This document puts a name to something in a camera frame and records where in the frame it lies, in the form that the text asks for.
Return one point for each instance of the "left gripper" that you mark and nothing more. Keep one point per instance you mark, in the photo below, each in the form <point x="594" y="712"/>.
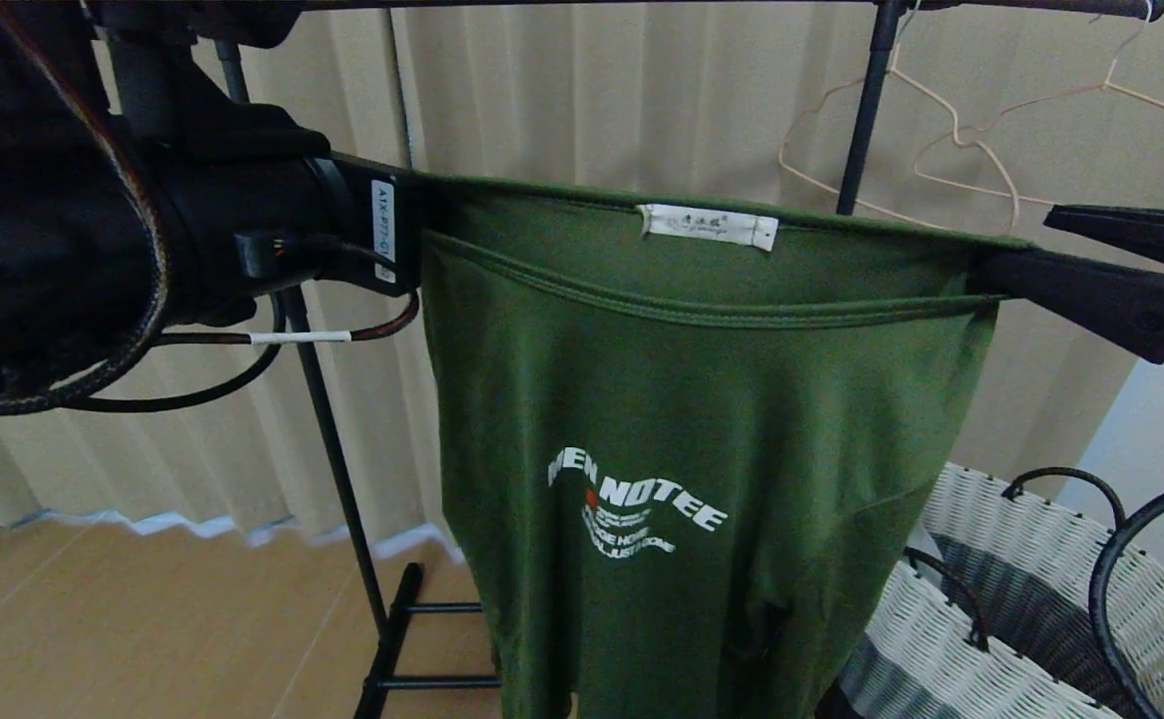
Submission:
<point x="243" y="200"/>

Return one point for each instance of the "pink clothes hanger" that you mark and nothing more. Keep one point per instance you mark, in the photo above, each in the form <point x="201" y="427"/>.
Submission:
<point x="1141" y="98"/>
<point x="926" y="98"/>

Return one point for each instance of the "green long-sleeved shirt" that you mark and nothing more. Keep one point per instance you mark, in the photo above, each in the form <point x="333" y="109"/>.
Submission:
<point x="692" y="399"/>

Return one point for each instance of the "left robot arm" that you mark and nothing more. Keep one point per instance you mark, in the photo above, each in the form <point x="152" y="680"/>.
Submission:
<point x="23" y="60"/>

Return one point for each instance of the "white laundry basket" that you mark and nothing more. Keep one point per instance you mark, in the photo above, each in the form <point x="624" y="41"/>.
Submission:
<point x="981" y="519"/>

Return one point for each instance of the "black clothes rack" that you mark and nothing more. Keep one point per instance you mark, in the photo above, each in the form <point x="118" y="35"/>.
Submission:
<point x="869" y="100"/>

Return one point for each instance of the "beige curtain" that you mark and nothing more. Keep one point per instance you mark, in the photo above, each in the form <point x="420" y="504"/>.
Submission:
<point x="642" y="100"/>

